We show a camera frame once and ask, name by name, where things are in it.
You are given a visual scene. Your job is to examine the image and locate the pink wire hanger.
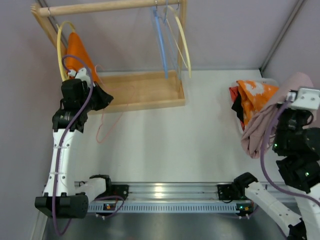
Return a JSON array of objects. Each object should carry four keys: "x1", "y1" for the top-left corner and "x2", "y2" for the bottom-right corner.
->
[{"x1": 94, "y1": 63, "x2": 136, "y2": 144}]

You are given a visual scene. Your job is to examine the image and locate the yellow hanger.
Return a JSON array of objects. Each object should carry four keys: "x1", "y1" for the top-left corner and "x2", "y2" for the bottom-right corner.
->
[{"x1": 56, "y1": 21, "x2": 76, "y2": 82}]

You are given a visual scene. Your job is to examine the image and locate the orange trousers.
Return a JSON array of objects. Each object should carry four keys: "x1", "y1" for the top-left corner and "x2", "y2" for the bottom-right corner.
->
[{"x1": 65, "y1": 32, "x2": 99, "y2": 82}]

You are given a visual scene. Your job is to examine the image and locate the pink trousers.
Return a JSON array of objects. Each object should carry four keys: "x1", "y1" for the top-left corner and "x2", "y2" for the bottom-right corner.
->
[{"x1": 241, "y1": 72, "x2": 314, "y2": 159}]

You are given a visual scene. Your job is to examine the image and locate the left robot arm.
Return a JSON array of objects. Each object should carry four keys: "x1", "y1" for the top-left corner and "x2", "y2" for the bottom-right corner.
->
[{"x1": 34, "y1": 78, "x2": 114, "y2": 219}]

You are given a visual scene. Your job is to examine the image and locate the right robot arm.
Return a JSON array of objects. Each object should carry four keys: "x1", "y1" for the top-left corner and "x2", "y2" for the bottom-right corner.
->
[{"x1": 231, "y1": 108, "x2": 320, "y2": 240}]

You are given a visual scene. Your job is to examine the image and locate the blue hanger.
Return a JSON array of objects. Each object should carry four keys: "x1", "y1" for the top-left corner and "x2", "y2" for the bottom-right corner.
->
[{"x1": 149, "y1": 0, "x2": 182, "y2": 80}]

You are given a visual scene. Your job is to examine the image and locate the cream hanger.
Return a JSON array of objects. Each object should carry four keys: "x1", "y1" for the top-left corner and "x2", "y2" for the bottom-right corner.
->
[{"x1": 163, "y1": 2, "x2": 192, "y2": 78}]

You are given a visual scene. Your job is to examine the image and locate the wooden clothes rack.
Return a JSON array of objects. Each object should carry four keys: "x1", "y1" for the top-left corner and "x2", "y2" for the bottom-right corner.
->
[{"x1": 30, "y1": 0, "x2": 187, "y2": 112}]

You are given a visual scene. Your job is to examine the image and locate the red cloth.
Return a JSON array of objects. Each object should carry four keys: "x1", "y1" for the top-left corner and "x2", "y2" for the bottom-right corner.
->
[{"x1": 228, "y1": 86, "x2": 239, "y2": 103}]

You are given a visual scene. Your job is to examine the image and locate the orange white patterned cloth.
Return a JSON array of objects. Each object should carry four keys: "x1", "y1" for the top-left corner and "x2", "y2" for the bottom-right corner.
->
[{"x1": 236, "y1": 80, "x2": 279, "y2": 126}]

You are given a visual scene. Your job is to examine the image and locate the white laundry tray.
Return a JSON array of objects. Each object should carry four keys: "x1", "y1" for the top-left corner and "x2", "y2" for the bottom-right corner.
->
[{"x1": 235, "y1": 78, "x2": 279, "y2": 133}]

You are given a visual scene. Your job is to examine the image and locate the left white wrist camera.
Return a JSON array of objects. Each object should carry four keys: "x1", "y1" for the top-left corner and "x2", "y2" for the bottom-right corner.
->
[{"x1": 67, "y1": 67, "x2": 92, "y2": 87}]

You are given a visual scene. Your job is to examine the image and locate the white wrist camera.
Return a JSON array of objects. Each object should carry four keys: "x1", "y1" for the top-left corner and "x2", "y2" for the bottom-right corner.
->
[
  {"x1": 67, "y1": 67, "x2": 92, "y2": 87},
  {"x1": 285, "y1": 87, "x2": 320, "y2": 111}
]

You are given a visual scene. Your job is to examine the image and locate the aluminium mounting rail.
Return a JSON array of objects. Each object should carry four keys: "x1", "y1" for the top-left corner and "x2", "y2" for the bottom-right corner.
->
[{"x1": 39, "y1": 181, "x2": 313, "y2": 214}]

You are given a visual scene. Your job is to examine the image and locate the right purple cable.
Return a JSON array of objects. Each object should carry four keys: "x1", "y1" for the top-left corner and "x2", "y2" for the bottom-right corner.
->
[{"x1": 224, "y1": 98, "x2": 320, "y2": 223}]

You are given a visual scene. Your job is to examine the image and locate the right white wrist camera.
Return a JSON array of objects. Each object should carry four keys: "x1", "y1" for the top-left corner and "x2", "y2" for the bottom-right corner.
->
[{"x1": 285, "y1": 87, "x2": 320, "y2": 111}]

